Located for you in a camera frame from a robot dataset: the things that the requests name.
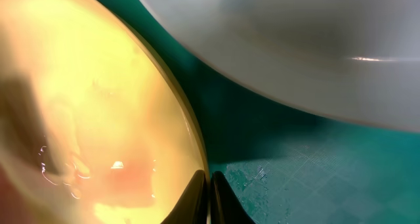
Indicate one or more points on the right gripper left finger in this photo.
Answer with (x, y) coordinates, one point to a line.
(191, 207)

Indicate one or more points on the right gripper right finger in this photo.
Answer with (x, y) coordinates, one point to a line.
(224, 204)

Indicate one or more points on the light blue plate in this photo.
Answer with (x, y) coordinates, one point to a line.
(351, 60)

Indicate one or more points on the yellow plate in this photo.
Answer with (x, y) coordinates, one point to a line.
(94, 126)

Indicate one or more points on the teal plastic tray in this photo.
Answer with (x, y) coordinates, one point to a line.
(285, 165)

